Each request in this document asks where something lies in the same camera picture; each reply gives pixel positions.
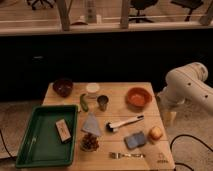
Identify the light blue folded cloth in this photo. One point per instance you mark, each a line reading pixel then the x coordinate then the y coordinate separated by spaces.
pixel 91 125

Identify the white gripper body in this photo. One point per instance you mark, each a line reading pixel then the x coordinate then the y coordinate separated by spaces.
pixel 168 116

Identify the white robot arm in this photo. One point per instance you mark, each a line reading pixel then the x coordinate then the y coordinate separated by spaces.
pixel 185 83

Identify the pine cone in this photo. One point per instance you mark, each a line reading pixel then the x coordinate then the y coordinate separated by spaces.
pixel 89 143

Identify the green cucumber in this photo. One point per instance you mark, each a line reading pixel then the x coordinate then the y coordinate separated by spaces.
pixel 83 103

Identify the white round lid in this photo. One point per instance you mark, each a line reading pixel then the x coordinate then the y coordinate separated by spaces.
pixel 92 89

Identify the dark red bowl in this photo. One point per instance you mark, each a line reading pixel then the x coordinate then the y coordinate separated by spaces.
pixel 63 87

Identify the wooden block eraser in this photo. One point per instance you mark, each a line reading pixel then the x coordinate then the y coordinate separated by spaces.
pixel 63 130

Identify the silver fork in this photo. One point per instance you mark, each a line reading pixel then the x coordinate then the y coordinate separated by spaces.
pixel 116 155

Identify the small metal cup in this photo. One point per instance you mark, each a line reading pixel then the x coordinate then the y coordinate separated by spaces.
pixel 102 102

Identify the blue sponge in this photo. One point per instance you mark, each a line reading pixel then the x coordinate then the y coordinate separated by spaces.
pixel 135 140

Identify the green plastic tray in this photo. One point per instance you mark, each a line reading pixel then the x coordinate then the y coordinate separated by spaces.
pixel 41 145

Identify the black white brush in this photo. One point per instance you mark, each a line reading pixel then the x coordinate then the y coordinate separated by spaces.
pixel 113 127

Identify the orange bowl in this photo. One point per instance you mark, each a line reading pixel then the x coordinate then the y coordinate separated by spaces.
pixel 138 97

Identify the wooden table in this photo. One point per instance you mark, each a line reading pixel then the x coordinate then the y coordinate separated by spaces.
pixel 158 156

